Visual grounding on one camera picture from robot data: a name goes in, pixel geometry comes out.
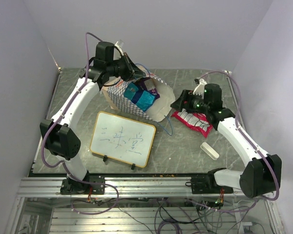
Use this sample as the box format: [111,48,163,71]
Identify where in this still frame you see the tangled floor cables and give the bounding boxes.
[70,196,264,234]

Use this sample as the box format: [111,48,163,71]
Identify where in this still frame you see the small whiteboard with yellow frame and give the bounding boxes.
[89,111,156,168]

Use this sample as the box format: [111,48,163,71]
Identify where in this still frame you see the blue checkered paper bag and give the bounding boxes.
[102,63,176,123]

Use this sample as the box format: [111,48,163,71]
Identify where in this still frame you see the teal snack packet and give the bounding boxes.
[124,83,155,112]

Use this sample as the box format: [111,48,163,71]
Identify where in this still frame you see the purple snack packet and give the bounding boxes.
[140,78,160,99]

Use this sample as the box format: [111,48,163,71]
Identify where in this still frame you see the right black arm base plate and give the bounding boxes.
[185,174,233,195]

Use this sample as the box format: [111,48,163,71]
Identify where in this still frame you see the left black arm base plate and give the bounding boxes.
[60,175,105,195]

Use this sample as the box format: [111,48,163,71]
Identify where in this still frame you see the aluminium extrusion rail frame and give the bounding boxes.
[16,175,275,198]

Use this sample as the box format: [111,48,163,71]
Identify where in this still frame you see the pink snack packet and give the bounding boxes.
[171,109,213,138]

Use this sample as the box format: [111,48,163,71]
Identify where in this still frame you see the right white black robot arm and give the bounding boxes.
[170,83,282,200]

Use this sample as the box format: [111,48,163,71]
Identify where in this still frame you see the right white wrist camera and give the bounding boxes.
[193,78,207,96]

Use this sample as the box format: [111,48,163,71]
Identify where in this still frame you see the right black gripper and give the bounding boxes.
[170,89,209,114]

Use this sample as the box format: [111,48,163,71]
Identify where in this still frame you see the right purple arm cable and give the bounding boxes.
[199,70,281,213]

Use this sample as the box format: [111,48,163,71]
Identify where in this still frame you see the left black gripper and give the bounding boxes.
[108,53,147,82]

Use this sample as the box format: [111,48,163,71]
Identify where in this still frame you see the white whiteboard eraser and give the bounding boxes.
[200,142,219,160]

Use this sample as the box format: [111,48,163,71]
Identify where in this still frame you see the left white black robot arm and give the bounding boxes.
[40,41,145,194]

